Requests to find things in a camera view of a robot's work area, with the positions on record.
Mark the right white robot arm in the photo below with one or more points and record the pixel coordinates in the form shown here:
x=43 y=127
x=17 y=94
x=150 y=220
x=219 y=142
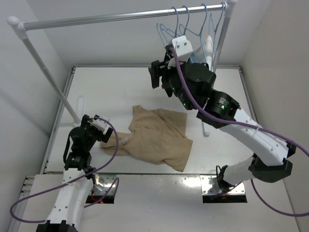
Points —
x=269 y=162

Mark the blue hanger with denim garment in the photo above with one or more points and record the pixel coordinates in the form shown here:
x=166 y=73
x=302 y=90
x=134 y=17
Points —
x=204 y=21

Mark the blue hanger with black garment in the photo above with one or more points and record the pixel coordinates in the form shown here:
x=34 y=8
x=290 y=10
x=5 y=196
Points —
x=184 y=29

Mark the blue denim hanging garment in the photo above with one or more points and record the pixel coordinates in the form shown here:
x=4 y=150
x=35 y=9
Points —
x=197 y=56

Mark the beige t shirt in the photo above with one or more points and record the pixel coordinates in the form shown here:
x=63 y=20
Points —
x=156 y=136

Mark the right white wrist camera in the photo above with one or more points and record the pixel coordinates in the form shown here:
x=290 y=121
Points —
x=182 y=47

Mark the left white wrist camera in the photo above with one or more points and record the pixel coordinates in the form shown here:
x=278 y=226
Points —
x=100 y=122

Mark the light blue wire hanger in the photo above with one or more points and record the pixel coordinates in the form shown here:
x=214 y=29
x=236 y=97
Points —
x=163 y=31

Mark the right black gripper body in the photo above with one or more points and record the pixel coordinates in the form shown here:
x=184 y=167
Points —
x=170 y=78

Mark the white hanging garment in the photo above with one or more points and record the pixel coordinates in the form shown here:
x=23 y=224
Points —
x=208 y=51

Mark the white and silver clothes rack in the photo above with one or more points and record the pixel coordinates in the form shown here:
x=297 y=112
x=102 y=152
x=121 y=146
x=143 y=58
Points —
x=21 y=28

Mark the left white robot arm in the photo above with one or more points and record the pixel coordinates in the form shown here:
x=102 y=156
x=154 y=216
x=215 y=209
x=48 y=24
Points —
x=78 y=175

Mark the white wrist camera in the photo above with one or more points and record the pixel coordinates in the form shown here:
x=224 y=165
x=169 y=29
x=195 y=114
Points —
x=182 y=47
x=100 y=122

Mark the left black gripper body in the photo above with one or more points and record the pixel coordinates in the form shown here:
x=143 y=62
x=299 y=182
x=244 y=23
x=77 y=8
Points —
x=94 y=134

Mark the blue hanger with white garment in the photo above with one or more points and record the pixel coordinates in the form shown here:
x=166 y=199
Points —
x=213 y=27

